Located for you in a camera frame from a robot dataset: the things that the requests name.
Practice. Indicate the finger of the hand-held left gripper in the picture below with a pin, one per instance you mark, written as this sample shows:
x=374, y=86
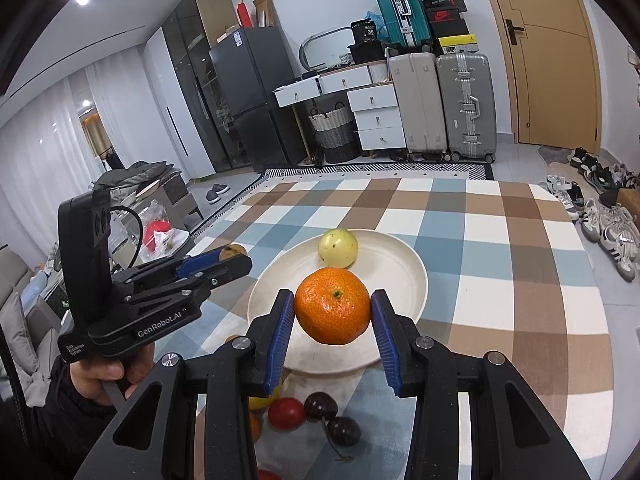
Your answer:
x=225, y=269
x=197, y=264

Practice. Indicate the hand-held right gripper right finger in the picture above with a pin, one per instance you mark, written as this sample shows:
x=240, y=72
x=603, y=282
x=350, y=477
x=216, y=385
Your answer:
x=382, y=340

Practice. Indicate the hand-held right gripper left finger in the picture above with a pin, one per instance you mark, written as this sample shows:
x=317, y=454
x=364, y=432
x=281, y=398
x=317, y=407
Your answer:
x=280, y=340

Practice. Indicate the orange tangerine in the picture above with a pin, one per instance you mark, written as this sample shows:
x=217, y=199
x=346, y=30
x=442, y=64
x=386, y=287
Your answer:
x=254, y=425
x=332, y=305

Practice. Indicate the cream round plate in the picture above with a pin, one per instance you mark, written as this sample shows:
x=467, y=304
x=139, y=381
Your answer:
x=395, y=280

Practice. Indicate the green yellow passion fruit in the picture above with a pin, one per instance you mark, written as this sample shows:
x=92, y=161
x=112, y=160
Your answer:
x=260, y=402

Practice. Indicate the red cherry tomato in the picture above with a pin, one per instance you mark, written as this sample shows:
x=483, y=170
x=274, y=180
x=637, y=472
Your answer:
x=286, y=412
x=267, y=475

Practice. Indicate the dark red cherry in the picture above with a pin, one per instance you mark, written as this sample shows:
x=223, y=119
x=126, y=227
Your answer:
x=344, y=430
x=317, y=406

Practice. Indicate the pale yellow round fruit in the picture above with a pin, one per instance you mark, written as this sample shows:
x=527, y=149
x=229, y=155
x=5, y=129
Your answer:
x=339, y=247

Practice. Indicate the person's left forearm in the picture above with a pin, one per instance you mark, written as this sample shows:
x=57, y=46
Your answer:
x=50, y=425

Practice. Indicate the person's left hand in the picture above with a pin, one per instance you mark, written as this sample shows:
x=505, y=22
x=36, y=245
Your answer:
x=95, y=375

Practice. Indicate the clear plastic bag red contents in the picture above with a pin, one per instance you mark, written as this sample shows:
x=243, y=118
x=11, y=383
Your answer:
x=162, y=232

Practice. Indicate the grey slipper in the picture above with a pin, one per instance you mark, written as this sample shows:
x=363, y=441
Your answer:
x=222, y=189
x=213, y=196

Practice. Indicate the grey sofa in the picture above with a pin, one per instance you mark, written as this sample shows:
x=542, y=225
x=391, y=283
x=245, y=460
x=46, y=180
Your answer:
x=25, y=320

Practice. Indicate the grey jacket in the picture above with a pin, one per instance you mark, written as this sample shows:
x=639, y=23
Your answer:
x=135, y=175

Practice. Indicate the checkered tablecloth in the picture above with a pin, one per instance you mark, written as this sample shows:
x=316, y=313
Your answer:
x=500, y=260

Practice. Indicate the white wardrobe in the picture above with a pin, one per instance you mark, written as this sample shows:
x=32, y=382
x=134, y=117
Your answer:
x=165, y=100

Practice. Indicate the woven laundry basket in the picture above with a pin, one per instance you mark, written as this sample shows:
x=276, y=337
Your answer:
x=332, y=130

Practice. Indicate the black refrigerator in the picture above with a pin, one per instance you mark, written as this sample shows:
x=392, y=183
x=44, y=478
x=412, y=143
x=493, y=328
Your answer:
x=255, y=85

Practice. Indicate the dark glass display cabinet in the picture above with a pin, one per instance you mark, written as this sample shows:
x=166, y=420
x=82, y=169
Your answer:
x=190, y=60

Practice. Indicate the white desk with drawers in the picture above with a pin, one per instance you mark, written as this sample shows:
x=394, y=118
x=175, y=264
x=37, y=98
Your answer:
x=375, y=100

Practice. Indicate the beige suitcase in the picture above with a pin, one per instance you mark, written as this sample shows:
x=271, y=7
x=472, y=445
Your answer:
x=417, y=105

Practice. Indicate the oval mirror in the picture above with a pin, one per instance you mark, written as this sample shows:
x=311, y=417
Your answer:
x=320, y=45

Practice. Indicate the silver suitcase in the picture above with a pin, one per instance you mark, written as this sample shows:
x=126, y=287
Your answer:
x=467, y=105

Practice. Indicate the grey doormat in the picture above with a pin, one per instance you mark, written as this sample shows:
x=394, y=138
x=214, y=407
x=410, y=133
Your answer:
x=555, y=155

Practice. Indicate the row of shoes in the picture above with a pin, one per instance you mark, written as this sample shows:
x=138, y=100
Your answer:
x=607, y=220

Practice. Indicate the tall cardboard box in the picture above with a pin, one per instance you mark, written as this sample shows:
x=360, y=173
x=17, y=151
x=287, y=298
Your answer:
x=263, y=11

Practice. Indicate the blue plastic bag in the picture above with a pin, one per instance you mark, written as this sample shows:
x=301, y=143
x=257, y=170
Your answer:
x=374, y=17

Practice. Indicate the yellow and black shoe box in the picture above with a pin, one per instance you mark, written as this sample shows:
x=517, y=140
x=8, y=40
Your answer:
x=456, y=44

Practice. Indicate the teal suitcase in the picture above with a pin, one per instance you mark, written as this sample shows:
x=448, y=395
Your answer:
x=400, y=10

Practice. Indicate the wooden door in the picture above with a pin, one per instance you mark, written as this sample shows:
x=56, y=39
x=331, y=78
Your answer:
x=555, y=60

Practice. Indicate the black shoe box red logo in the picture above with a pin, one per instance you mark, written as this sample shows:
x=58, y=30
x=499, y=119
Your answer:
x=446, y=16

